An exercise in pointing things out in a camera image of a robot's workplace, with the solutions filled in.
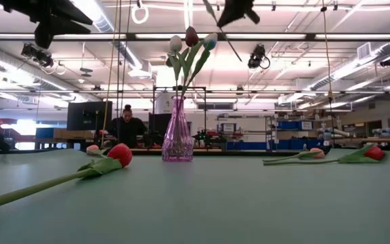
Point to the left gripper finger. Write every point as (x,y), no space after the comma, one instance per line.
(68,17)
(47,32)

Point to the dark red tulip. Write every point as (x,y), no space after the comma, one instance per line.
(209,8)
(191,35)

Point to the white and blue tulip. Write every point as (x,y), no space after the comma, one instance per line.
(211,39)

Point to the pink tulip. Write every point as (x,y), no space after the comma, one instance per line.
(318,153)
(92,148)

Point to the purple glass vase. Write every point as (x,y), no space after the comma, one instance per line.
(178,142)

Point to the black mounted device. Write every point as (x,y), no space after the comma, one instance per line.
(36,54)

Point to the black monitor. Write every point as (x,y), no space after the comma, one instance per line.
(88,115)
(156,125)

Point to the white framed sign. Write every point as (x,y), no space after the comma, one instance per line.
(229,127)

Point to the shelf with blue bins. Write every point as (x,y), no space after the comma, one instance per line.
(289,125)

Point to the person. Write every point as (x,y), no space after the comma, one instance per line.
(127,128)

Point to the wooden work table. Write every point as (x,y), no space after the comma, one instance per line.
(378,139)

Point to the green table mat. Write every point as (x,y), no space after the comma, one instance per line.
(215,203)

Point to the black overhead camera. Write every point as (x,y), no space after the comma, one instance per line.
(256,56)

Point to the black aluminium rig frame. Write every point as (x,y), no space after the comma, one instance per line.
(249,153)

